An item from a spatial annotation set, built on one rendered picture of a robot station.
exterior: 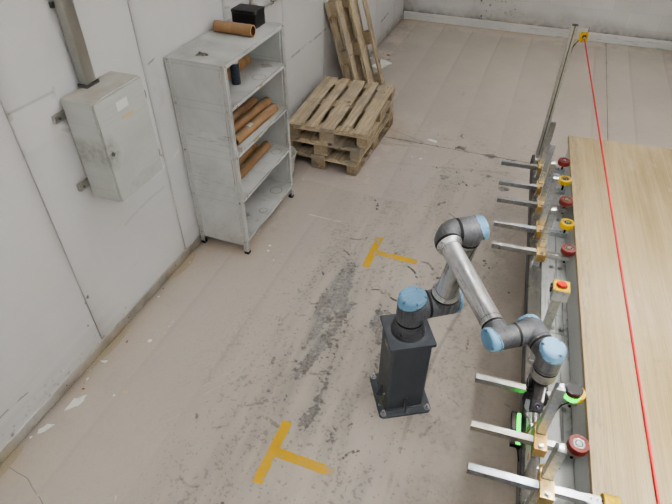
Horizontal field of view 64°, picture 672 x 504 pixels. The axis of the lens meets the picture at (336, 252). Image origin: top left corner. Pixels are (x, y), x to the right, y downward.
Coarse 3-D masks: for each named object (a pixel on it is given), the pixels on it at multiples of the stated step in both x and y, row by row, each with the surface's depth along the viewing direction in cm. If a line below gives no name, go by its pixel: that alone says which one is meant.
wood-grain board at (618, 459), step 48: (576, 144) 393; (624, 144) 393; (576, 192) 345; (624, 192) 345; (576, 240) 308; (624, 240) 308; (624, 336) 253; (624, 384) 232; (624, 432) 215; (624, 480) 200
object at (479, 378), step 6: (480, 378) 239; (486, 378) 239; (492, 378) 239; (498, 378) 239; (486, 384) 240; (492, 384) 239; (498, 384) 238; (504, 384) 237; (510, 384) 237; (516, 384) 237; (522, 384) 237; (510, 390) 238; (516, 390) 237; (522, 390) 236; (564, 402) 233; (570, 402) 231
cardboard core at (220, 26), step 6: (216, 24) 377; (222, 24) 376; (228, 24) 374; (234, 24) 373; (240, 24) 373; (246, 24) 372; (216, 30) 380; (222, 30) 378; (228, 30) 376; (234, 30) 374; (240, 30) 372; (246, 30) 371; (252, 30) 377; (252, 36) 375
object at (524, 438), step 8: (472, 424) 222; (480, 424) 222; (488, 424) 222; (488, 432) 220; (496, 432) 219; (504, 432) 219; (512, 432) 219; (520, 432) 219; (512, 440) 219; (520, 440) 218; (528, 440) 216; (552, 440) 216; (552, 448) 215; (576, 456) 213
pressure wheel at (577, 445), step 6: (570, 438) 212; (576, 438) 212; (582, 438) 212; (570, 444) 210; (576, 444) 210; (582, 444) 210; (588, 444) 210; (570, 450) 210; (576, 450) 208; (582, 450) 208; (588, 450) 208; (570, 456) 217; (582, 456) 209
